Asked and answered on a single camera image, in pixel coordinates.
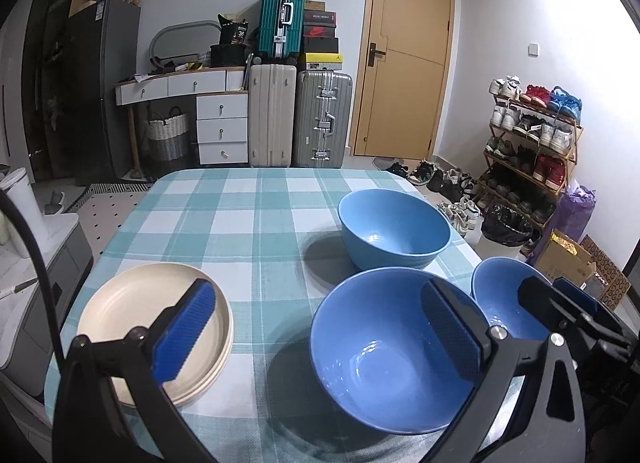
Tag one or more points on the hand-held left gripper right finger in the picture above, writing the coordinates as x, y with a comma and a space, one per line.
450, 333

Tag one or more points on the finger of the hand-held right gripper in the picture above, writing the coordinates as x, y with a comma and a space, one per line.
550, 305
582, 295

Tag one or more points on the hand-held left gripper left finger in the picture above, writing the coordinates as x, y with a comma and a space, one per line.
182, 333

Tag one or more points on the blue bowl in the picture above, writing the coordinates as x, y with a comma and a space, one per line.
505, 293
395, 228
380, 358

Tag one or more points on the cream plate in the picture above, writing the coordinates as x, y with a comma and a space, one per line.
226, 350
145, 298
212, 383

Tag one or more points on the brown patterned mat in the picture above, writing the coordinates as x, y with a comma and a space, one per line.
612, 278

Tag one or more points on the printed cardboard box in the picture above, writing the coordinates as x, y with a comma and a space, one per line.
565, 258

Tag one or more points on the purple bag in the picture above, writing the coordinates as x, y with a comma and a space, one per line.
572, 213

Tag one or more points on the cream trash bin black liner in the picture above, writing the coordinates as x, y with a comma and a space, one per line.
507, 228

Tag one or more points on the teal checked tablecloth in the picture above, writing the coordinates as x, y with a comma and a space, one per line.
240, 223

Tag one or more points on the scattered pairs of sneakers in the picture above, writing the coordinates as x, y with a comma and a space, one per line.
460, 203

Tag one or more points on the grey side cabinet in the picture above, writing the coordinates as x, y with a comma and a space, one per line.
65, 263

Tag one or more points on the wooden shoe rack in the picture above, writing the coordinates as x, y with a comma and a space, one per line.
575, 143

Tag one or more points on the patterned floor rug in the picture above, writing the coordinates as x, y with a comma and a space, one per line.
110, 190

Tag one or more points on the shoe rack with shoes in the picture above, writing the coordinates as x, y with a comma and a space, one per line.
550, 135

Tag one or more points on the slim metal utensil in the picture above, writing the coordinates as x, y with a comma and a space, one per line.
20, 288

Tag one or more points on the grey door mat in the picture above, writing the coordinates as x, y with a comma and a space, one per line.
387, 163

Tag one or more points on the grey slipper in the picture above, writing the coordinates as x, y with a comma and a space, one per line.
54, 203

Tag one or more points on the woven laundry basket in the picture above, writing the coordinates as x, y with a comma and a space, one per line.
167, 138

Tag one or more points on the white kettle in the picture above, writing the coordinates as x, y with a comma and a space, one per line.
22, 208

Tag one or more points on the white dressing table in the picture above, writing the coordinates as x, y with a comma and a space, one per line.
222, 108

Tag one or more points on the silver suitcase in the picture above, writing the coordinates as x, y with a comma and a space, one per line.
312, 143

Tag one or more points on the beige suitcase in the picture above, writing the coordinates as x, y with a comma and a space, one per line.
272, 118

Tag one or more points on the tan wooden door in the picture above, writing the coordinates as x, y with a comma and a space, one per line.
400, 93

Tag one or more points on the dark grey refrigerator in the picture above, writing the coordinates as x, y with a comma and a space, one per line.
100, 93

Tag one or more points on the black storage basket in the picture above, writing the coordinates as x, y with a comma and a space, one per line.
227, 57

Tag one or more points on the oval mirror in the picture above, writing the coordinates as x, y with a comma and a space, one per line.
180, 43

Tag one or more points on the tall dark wardrobe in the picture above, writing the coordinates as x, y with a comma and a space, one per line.
45, 68

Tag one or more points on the yellow and white shoe box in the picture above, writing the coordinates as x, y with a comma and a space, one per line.
320, 62

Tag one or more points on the black printed paper bag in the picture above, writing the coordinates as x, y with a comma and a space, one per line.
234, 33

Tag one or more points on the plain black shoe box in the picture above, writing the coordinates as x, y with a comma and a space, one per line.
320, 45

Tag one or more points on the teal suitcase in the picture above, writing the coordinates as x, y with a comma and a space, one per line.
272, 23

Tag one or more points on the black shoe box red logo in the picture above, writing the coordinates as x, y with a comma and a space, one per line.
320, 31

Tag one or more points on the black shoe box white print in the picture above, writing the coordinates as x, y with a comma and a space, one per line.
320, 17

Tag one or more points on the brown shoe box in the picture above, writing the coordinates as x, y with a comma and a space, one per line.
314, 6

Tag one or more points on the white wall switch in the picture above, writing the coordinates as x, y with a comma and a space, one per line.
533, 49

